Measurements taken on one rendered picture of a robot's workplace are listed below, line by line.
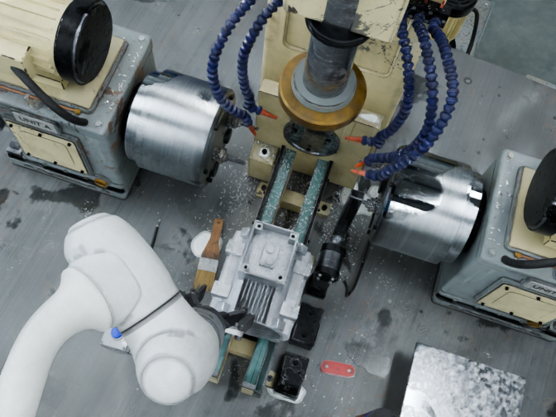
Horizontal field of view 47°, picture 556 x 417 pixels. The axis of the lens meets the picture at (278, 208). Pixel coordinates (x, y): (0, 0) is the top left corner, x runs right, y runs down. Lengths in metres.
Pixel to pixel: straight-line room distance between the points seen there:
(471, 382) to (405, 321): 0.24
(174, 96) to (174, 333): 0.72
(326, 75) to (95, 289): 0.59
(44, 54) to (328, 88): 0.59
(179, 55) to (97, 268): 1.20
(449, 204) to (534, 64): 1.93
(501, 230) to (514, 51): 1.92
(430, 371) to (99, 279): 0.93
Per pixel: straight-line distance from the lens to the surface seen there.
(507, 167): 1.54
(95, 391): 1.66
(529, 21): 3.46
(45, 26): 1.40
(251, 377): 1.52
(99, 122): 1.47
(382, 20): 1.07
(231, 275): 1.41
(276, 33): 1.53
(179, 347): 0.88
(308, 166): 1.76
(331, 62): 1.17
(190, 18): 2.08
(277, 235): 1.39
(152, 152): 1.50
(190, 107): 1.47
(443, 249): 1.49
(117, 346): 1.39
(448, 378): 1.60
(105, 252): 0.90
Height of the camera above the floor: 2.42
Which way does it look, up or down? 67 degrees down
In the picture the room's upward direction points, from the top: 11 degrees clockwise
